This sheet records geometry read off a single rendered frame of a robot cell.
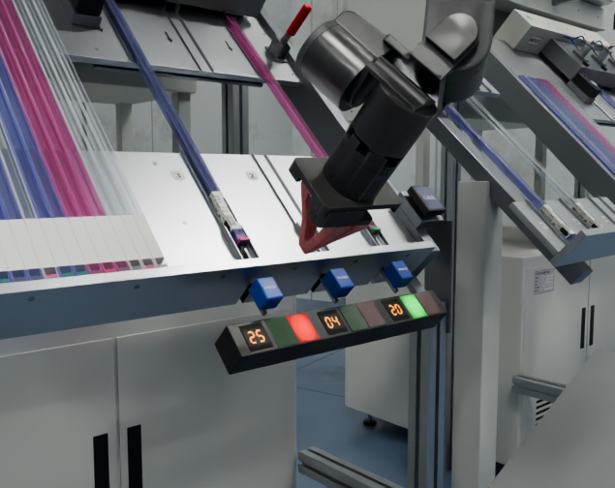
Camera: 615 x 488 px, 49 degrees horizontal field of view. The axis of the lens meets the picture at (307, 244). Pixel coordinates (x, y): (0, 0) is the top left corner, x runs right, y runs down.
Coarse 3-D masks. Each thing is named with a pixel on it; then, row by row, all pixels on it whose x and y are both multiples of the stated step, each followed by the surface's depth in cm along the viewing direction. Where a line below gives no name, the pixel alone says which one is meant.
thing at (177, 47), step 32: (128, 0) 103; (64, 32) 89; (96, 32) 93; (160, 32) 101; (192, 32) 106; (224, 32) 111; (256, 32) 116; (96, 64) 95; (128, 64) 92; (160, 64) 95; (192, 64) 99; (224, 64) 104; (288, 64) 114
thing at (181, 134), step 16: (112, 0) 98; (112, 16) 96; (128, 32) 95; (128, 48) 93; (144, 64) 91; (160, 96) 88; (176, 112) 87; (176, 128) 85; (192, 144) 84; (192, 160) 83; (208, 176) 81; (208, 192) 80
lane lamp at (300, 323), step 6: (288, 318) 75; (294, 318) 75; (300, 318) 76; (306, 318) 76; (294, 324) 74; (300, 324) 75; (306, 324) 75; (294, 330) 74; (300, 330) 74; (306, 330) 75; (312, 330) 75; (300, 336) 74; (306, 336) 74; (312, 336) 74; (318, 336) 75; (300, 342) 73
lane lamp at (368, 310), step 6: (360, 306) 82; (366, 306) 82; (372, 306) 83; (360, 312) 81; (366, 312) 82; (372, 312) 82; (378, 312) 83; (366, 318) 81; (372, 318) 82; (378, 318) 82; (372, 324) 81; (378, 324) 81; (384, 324) 82
